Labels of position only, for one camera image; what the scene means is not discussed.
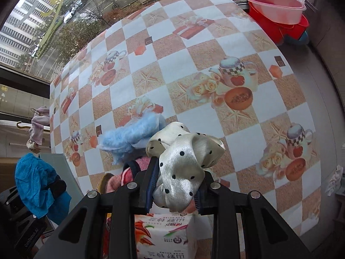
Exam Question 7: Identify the pink black sock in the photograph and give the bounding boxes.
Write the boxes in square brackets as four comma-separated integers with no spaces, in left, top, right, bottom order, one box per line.
[121,157,152,187]

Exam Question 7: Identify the light blue fluffy cloth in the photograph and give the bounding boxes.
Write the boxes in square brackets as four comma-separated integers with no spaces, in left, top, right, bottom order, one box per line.
[99,111,167,166]

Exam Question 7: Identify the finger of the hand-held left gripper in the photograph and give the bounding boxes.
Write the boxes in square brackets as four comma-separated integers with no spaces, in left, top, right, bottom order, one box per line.
[49,179,67,198]

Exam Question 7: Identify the pink plastic basin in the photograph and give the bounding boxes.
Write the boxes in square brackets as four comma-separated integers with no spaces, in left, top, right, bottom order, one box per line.
[245,0,307,25]

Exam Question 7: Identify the checkered printed tablecloth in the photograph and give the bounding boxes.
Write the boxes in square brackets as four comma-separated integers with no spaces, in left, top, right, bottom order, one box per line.
[49,0,322,238]

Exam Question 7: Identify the pale pink hanging cloth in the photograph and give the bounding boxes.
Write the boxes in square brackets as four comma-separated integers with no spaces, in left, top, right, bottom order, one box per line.
[26,106,51,147]

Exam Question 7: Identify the brown cardboard panel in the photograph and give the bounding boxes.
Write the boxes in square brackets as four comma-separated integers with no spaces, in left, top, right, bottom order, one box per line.
[0,156,25,190]

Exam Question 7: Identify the white crumpled cloth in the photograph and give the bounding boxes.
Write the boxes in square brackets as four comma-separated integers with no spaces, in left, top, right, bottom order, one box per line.
[324,164,345,198]

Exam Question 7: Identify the beige hanging cloth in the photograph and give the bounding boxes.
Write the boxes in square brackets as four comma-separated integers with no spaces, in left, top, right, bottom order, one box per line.
[26,140,41,153]

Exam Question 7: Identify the blue stockings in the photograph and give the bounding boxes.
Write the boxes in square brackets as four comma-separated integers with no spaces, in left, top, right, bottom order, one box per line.
[14,152,72,225]

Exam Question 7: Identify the grey white cardboard box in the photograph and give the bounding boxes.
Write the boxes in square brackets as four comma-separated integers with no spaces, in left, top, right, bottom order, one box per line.
[39,152,85,203]

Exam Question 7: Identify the floral tissue pack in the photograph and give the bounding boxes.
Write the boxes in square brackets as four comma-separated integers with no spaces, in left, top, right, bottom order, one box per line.
[134,212,198,259]

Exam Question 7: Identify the blue plastic basin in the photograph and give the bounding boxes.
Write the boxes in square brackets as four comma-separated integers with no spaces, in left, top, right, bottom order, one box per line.
[282,30,310,46]

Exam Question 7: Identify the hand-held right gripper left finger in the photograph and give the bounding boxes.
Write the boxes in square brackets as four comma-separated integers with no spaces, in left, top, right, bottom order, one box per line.
[35,156,160,259]

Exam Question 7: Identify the red plastic bucket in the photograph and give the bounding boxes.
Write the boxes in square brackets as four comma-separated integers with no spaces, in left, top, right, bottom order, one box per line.
[247,3,309,45]

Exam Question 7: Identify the white polka dot scrunchie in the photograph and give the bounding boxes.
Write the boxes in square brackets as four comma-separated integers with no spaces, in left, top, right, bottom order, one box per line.
[146,121,226,213]

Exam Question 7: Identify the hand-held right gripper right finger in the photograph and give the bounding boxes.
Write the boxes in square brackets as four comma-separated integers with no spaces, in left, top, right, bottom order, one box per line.
[194,170,313,259]

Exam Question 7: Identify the gold metal rack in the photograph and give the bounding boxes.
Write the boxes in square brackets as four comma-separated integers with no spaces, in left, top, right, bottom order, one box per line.
[16,107,51,130]

